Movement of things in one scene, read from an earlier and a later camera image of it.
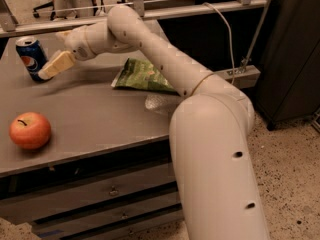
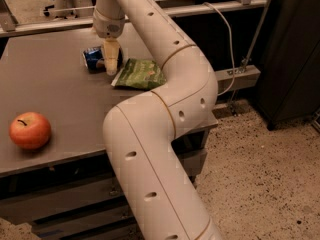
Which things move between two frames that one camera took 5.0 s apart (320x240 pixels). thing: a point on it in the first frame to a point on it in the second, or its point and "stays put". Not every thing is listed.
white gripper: x=76 y=42 to x=107 y=27
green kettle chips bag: x=139 y=73 stays put
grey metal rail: x=9 y=24 stays put
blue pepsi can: x=32 y=55 to x=95 y=59
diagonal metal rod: x=259 y=28 stays put
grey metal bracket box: x=245 y=76 stays put
